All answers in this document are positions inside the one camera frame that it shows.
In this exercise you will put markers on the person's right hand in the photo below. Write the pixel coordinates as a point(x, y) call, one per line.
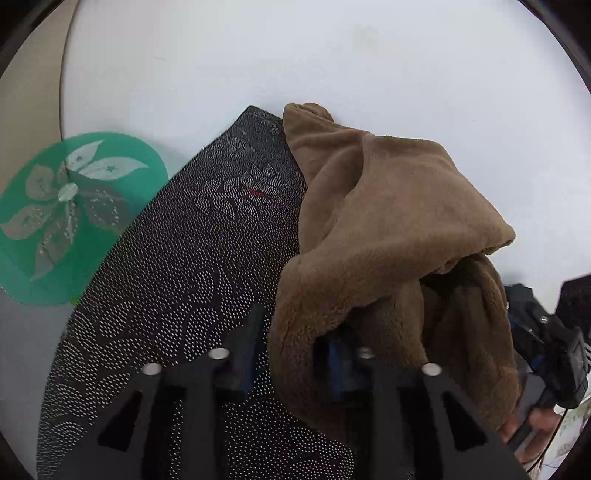
point(543, 421)

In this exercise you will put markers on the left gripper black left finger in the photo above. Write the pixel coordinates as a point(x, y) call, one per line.
point(161, 408)

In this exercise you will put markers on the black dotted floral mat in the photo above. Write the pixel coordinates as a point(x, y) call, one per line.
point(186, 272)

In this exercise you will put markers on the brown fleece garment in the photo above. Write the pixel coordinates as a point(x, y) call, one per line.
point(395, 248)

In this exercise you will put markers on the green flower round mat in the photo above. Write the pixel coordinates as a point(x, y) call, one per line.
point(63, 211)

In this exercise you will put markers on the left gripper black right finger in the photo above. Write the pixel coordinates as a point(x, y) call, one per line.
point(411, 423)

